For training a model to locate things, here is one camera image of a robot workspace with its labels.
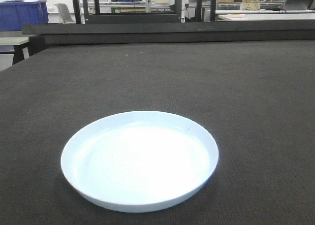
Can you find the black metal frame rack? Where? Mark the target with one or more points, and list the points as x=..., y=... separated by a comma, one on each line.
x=278, y=29

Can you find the light blue round tray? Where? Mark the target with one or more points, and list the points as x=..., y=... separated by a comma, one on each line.
x=139, y=161

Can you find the white background table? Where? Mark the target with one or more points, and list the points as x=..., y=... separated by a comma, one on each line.
x=265, y=15

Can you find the grey chair background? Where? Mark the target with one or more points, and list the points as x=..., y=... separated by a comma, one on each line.
x=65, y=16

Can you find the blue plastic crate background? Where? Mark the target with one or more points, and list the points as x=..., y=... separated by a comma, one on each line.
x=14, y=14

